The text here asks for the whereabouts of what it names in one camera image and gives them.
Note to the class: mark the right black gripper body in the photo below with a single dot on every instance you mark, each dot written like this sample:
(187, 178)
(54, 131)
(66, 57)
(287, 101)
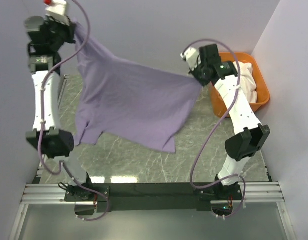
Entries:
(199, 73)

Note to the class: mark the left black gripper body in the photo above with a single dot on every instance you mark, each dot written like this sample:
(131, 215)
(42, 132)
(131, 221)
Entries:
(61, 33)

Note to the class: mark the purple t shirt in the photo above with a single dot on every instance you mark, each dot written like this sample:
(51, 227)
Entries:
(135, 102)

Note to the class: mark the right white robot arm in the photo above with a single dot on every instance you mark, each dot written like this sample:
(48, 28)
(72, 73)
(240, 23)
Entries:
(249, 134)

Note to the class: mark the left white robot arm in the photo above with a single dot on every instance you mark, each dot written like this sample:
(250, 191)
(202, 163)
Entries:
(53, 145)

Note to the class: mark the white t shirt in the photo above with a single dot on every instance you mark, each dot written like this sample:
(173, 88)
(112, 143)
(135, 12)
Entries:
(247, 82)

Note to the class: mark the orange plastic basket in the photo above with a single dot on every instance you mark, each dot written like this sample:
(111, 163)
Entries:
(263, 95)

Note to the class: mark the black mounting base bar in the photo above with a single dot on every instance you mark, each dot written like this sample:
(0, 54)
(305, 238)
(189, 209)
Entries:
(152, 196)

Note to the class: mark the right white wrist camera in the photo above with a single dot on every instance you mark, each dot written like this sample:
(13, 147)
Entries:
(192, 57)

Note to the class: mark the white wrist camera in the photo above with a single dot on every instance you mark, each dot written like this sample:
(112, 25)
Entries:
(192, 57)
(57, 10)

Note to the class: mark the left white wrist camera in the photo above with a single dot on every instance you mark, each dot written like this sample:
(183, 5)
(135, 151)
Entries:
(57, 10)

